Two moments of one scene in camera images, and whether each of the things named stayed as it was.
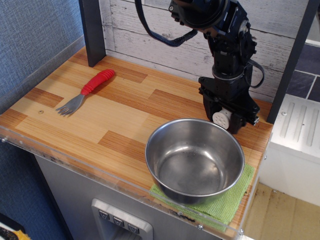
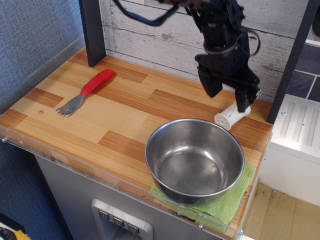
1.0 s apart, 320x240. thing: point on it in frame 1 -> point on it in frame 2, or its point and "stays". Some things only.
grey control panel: [113, 224] stays
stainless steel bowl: [191, 160] stays
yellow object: [21, 236] stays
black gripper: [233, 94] -> [228, 57]
